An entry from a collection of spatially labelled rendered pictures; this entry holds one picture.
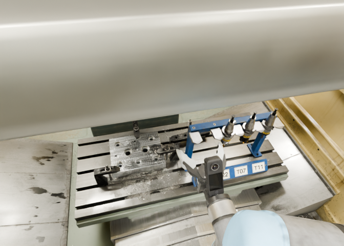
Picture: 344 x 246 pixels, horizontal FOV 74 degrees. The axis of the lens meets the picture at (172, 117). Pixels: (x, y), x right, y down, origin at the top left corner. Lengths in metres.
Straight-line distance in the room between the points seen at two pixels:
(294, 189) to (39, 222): 1.50
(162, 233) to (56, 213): 0.65
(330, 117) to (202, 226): 0.92
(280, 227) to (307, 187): 1.30
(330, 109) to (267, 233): 1.22
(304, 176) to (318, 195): 0.12
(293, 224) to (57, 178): 1.54
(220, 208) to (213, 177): 0.08
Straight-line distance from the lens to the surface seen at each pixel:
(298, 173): 1.67
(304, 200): 1.61
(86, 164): 1.43
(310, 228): 0.36
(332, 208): 1.70
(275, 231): 0.34
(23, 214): 1.62
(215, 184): 0.67
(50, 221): 1.60
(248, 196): 1.55
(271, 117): 1.20
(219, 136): 1.11
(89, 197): 1.32
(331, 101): 1.49
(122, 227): 1.41
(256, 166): 1.41
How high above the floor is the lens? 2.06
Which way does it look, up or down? 46 degrees down
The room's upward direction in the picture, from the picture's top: 3 degrees clockwise
